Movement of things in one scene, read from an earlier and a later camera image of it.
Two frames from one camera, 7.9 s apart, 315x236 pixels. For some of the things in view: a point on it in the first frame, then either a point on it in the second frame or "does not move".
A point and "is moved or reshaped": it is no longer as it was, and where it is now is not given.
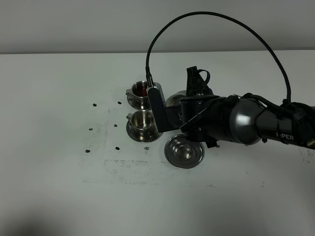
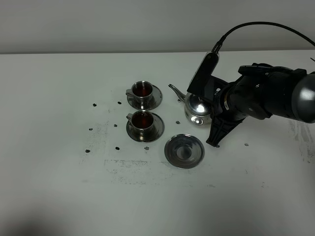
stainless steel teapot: (174, 100) is moved or reshaped
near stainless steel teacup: (142, 120) does not move
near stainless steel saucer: (142, 136) does not move
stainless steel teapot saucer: (182, 152) does not move
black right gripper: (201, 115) -> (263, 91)
